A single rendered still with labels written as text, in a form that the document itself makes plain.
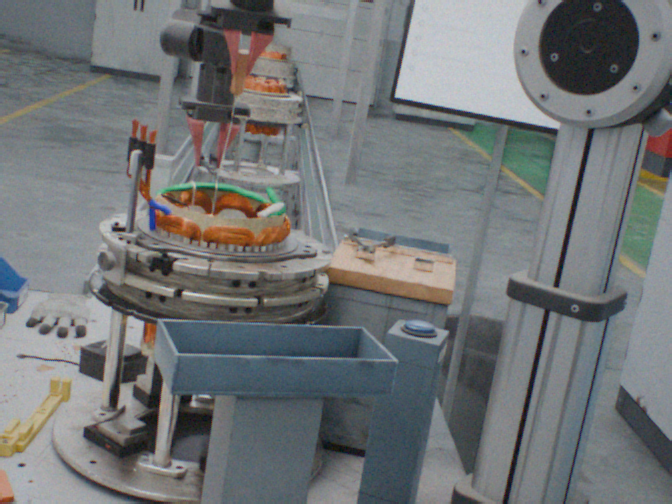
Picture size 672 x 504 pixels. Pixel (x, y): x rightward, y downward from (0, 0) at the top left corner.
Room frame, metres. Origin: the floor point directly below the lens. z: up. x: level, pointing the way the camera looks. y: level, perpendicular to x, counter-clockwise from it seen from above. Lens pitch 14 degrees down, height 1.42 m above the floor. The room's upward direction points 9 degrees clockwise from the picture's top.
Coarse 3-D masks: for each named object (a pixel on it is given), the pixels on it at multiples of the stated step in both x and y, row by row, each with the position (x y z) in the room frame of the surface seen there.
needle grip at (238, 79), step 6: (240, 54) 1.31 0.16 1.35; (246, 54) 1.31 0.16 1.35; (240, 60) 1.31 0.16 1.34; (246, 60) 1.31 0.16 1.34; (240, 66) 1.31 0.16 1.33; (246, 66) 1.32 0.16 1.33; (240, 72) 1.31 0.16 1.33; (234, 78) 1.32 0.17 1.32; (240, 78) 1.32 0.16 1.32; (234, 84) 1.32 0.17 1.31; (240, 84) 1.32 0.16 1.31; (234, 90) 1.32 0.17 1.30; (240, 90) 1.33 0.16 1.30
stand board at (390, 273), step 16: (336, 256) 1.46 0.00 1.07; (352, 256) 1.48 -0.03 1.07; (384, 256) 1.51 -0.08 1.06; (400, 256) 1.53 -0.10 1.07; (336, 272) 1.39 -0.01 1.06; (352, 272) 1.39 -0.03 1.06; (368, 272) 1.39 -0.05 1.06; (384, 272) 1.41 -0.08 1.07; (400, 272) 1.43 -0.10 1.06; (416, 272) 1.44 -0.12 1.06; (448, 272) 1.48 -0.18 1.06; (368, 288) 1.39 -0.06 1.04; (384, 288) 1.38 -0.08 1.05; (400, 288) 1.38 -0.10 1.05; (416, 288) 1.38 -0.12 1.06; (432, 288) 1.38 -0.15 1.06; (448, 288) 1.38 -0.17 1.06; (448, 304) 1.37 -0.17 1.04
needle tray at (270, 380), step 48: (192, 336) 1.05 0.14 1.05; (240, 336) 1.07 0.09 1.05; (288, 336) 1.09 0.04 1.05; (336, 336) 1.11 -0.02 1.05; (192, 384) 0.95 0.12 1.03; (240, 384) 0.97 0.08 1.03; (288, 384) 0.98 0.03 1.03; (336, 384) 1.00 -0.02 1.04; (384, 384) 1.03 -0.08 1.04; (240, 432) 0.98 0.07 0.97; (288, 432) 1.00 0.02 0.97; (240, 480) 0.99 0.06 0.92; (288, 480) 1.01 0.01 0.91
